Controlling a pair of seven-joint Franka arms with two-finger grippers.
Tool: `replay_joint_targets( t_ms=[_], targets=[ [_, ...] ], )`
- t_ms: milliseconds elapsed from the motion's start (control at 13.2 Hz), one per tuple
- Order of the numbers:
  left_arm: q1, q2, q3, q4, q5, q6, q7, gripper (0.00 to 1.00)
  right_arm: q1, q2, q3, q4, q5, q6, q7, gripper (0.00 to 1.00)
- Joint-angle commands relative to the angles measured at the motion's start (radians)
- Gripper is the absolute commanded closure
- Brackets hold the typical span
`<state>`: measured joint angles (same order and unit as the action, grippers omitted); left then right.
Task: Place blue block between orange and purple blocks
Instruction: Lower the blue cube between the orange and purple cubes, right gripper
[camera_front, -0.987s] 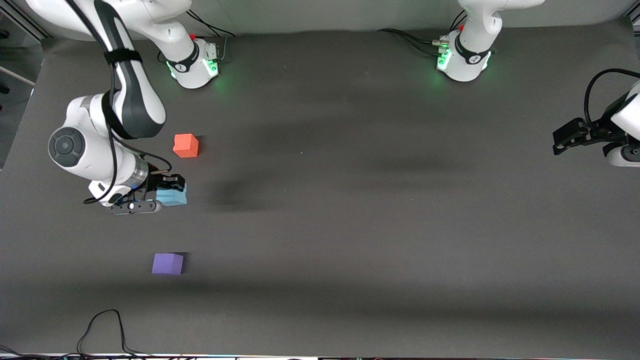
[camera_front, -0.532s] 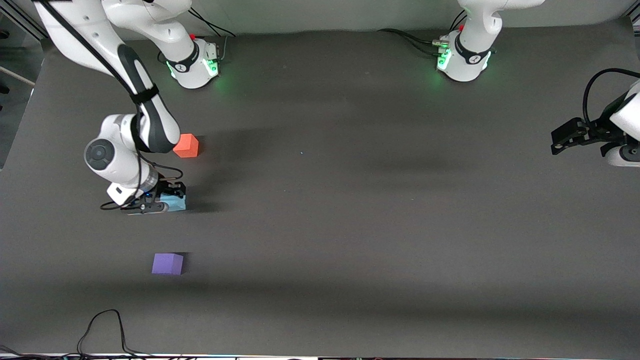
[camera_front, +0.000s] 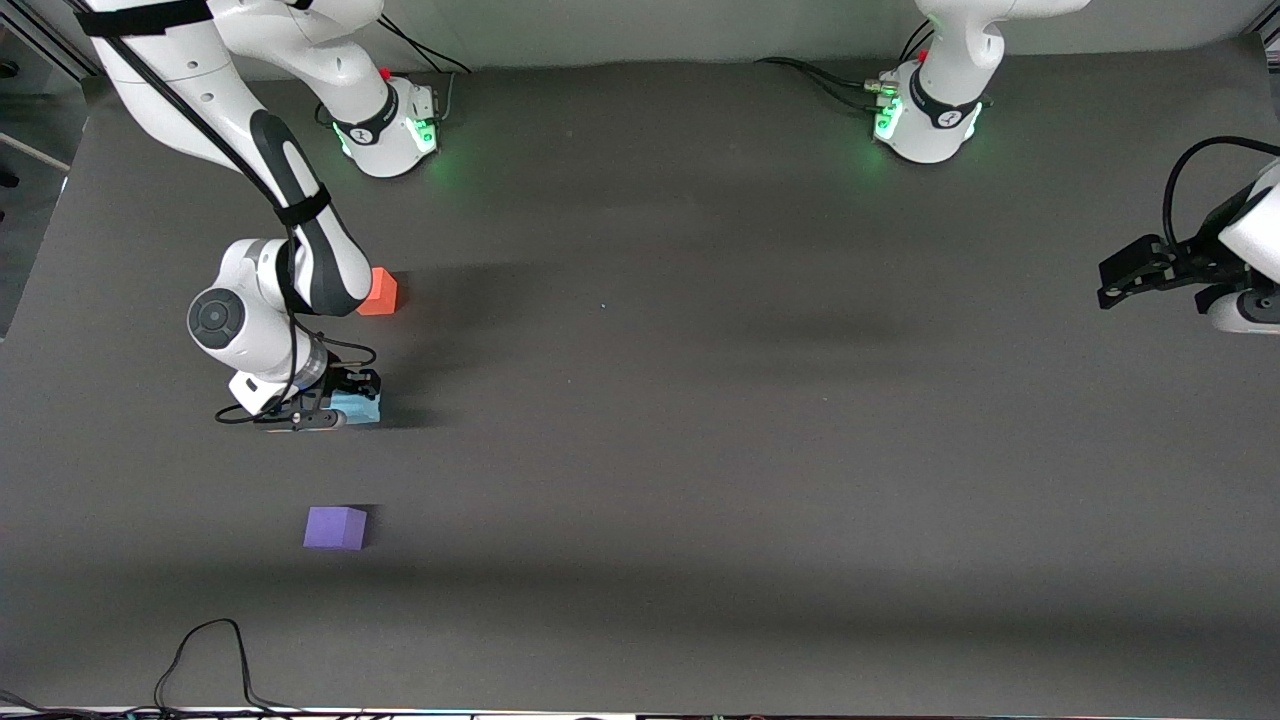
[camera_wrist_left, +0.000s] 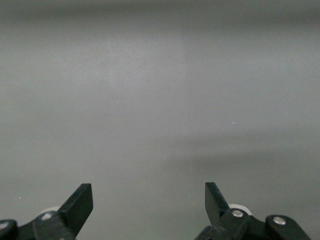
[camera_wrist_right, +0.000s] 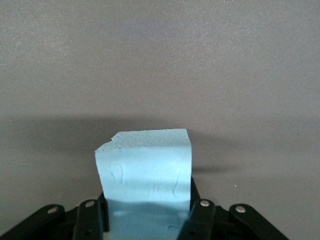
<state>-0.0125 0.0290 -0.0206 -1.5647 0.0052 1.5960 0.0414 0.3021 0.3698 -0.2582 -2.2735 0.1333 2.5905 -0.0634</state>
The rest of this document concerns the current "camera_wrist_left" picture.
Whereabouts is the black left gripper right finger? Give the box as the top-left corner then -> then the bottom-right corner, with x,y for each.
193,181 -> 313,240

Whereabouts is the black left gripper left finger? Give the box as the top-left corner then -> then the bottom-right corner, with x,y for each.
0,183 -> 94,240

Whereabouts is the dark grey table mat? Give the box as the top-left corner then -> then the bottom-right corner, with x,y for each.
0,0 -> 320,240

